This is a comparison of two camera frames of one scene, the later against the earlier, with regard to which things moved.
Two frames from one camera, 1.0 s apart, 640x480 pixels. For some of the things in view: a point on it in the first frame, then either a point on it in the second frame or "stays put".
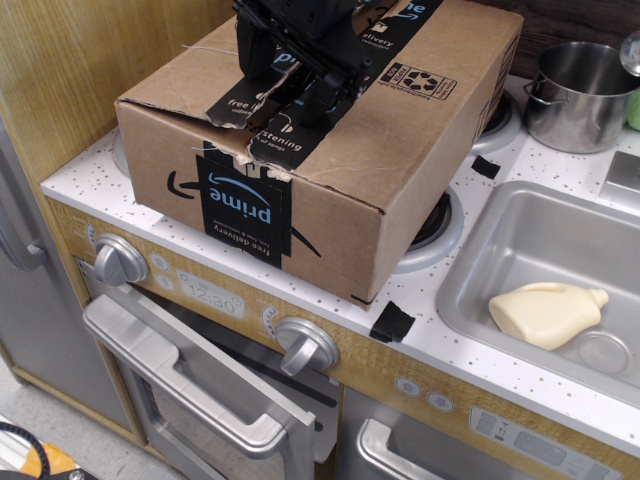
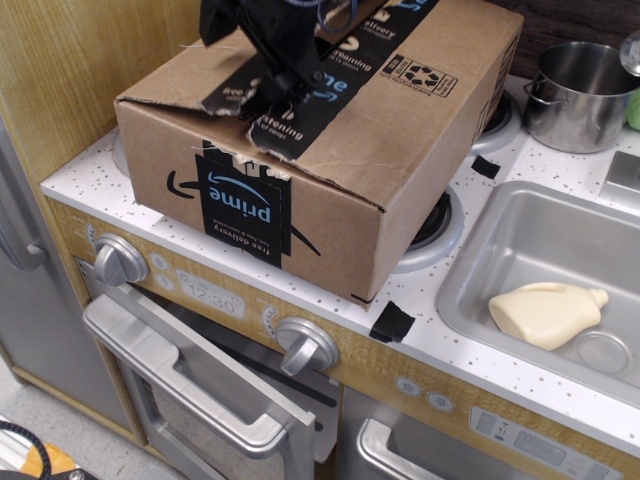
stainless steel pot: x=577 y=103 stays put
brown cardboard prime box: x=237 y=161 stays put
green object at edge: x=633 y=113 stays put
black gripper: x=318 y=33 → x=282 y=33
